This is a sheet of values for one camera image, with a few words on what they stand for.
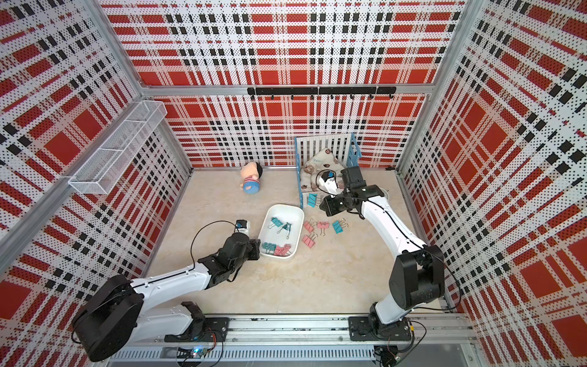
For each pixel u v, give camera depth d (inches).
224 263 25.8
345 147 45.2
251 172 43.3
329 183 29.8
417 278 17.0
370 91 34.9
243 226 30.6
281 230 37.8
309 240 36.6
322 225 38.3
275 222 38.3
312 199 33.7
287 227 37.6
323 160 45.0
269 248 34.6
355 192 23.8
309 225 38.7
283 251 35.4
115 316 16.4
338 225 38.6
